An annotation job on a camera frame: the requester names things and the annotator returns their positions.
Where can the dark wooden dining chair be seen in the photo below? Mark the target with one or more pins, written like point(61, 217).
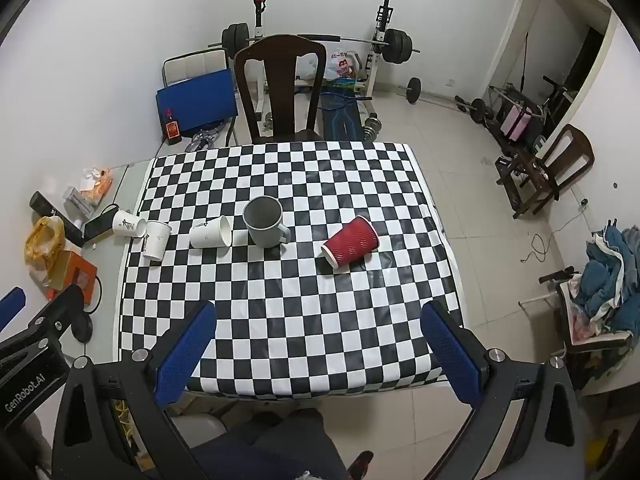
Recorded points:
point(280, 60)

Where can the grey mug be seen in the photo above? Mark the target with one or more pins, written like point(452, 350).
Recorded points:
point(265, 232)

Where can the white paper cup black print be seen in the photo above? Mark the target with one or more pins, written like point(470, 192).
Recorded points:
point(125, 222)

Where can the person's red black shoe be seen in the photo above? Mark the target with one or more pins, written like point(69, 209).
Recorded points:
point(360, 462)

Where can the black exercise machine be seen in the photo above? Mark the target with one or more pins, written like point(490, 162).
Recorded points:
point(550, 90)

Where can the white red plastic bag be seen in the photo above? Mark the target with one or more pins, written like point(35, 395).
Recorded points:
point(342, 65)

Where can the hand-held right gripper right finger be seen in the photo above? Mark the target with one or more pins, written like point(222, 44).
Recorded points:
point(450, 355)

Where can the black white checkered tablecloth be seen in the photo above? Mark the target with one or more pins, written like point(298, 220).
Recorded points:
point(300, 310)

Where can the red ribbed paper cup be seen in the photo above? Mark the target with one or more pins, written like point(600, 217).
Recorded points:
point(352, 242)

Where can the orange cardboard box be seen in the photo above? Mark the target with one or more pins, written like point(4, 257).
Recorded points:
point(75, 272)

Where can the pink bag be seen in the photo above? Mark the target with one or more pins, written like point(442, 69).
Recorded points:
point(515, 122)

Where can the long barbell small plates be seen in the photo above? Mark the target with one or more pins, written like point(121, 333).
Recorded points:
point(415, 90)

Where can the pile of blue clothes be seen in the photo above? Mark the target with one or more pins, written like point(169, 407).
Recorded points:
point(610, 280)

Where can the white door frame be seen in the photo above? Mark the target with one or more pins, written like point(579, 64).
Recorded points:
point(507, 25)

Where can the tall white paper cup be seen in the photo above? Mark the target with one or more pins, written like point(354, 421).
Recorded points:
point(156, 240)

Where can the blue flat board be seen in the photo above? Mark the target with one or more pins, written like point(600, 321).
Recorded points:
point(195, 105)

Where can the orange snack packet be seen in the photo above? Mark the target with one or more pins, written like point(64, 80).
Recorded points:
point(97, 185)

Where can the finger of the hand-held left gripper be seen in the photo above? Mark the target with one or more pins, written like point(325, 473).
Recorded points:
point(62, 310)
point(11, 305)

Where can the yellow plastic bag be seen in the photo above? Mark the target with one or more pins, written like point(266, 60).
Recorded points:
point(42, 240)

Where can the chrome dumbbell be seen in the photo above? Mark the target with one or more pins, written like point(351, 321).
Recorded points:
point(372, 127)

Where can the barbell with black plates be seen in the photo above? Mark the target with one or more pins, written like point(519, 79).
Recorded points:
point(395, 45)

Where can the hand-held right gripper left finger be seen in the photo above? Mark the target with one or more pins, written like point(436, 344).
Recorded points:
point(184, 352)

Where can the liquor bottle red label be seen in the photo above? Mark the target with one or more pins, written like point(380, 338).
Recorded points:
point(172, 130)

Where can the small white box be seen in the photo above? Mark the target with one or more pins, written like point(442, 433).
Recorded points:
point(77, 200)

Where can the black remote control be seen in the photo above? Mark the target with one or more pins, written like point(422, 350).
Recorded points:
point(42, 202)

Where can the black power strip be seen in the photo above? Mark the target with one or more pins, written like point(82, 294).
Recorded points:
point(100, 222)

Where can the white weight bench rack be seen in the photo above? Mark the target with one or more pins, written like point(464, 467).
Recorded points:
point(382, 35)

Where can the silver metal weights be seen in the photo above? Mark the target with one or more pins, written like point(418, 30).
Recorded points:
point(202, 137)

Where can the brown wooden armchair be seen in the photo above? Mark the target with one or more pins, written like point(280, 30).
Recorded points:
point(575, 155)

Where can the floral cloth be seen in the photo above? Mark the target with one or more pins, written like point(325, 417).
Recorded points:
point(585, 330)

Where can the plain white paper cup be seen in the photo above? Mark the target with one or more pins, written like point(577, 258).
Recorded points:
point(207, 234)

